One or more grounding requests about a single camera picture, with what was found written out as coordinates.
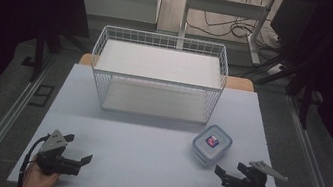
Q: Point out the white liner board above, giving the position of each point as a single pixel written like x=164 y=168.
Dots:
x=159 y=63

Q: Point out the wooden board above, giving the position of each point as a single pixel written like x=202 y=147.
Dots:
x=240 y=84

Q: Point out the clear plastic lidded container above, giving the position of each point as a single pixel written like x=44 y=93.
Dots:
x=212 y=144

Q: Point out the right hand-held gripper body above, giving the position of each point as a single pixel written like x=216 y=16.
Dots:
x=251 y=184

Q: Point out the black floor socket plate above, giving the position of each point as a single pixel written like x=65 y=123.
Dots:
x=42 y=95

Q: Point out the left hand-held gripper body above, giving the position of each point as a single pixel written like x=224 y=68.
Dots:
x=52 y=153

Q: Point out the white metal desk frame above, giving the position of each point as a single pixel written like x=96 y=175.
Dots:
x=225 y=6

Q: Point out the black stand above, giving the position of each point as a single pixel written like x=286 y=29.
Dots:
x=306 y=95
x=38 y=53

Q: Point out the person's left hand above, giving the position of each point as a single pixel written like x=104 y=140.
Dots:
x=37 y=181

